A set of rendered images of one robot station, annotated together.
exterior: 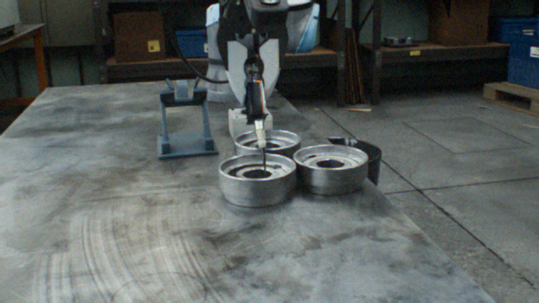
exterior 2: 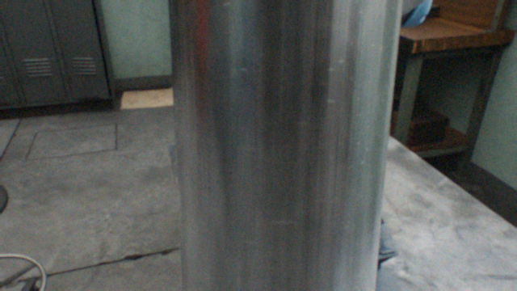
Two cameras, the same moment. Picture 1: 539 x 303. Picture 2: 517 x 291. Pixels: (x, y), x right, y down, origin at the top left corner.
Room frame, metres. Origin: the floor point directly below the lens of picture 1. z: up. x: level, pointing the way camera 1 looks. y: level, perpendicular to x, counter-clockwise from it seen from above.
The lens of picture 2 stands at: (1.40, -0.05, 1.30)
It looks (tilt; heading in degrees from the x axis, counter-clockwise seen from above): 28 degrees down; 175
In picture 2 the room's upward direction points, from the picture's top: straight up
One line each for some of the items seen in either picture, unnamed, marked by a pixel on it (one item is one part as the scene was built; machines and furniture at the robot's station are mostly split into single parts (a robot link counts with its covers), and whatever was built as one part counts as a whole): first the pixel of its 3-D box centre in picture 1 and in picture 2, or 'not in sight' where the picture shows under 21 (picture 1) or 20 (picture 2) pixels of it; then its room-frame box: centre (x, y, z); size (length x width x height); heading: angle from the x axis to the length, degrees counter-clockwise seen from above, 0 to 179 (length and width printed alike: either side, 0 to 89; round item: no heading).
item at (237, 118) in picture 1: (249, 122); not in sight; (0.98, 0.05, 0.82); 0.08 x 0.07 x 0.05; 12
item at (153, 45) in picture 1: (140, 34); not in sight; (4.29, 1.05, 0.64); 0.49 x 0.40 x 0.37; 107
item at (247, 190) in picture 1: (257, 179); not in sight; (0.70, 0.03, 0.82); 0.10 x 0.10 x 0.04
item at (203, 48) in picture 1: (209, 41); not in sight; (4.42, 0.53, 0.56); 0.52 x 0.38 x 0.22; 99
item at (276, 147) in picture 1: (268, 151); not in sight; (0.83, 0.01, 0.82); 0.10 x 0.10 x 0.04
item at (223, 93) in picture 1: (232, 76); not in sight; (1.32, 0.10, 0.85); 0.15 x 0.15 x 0.10
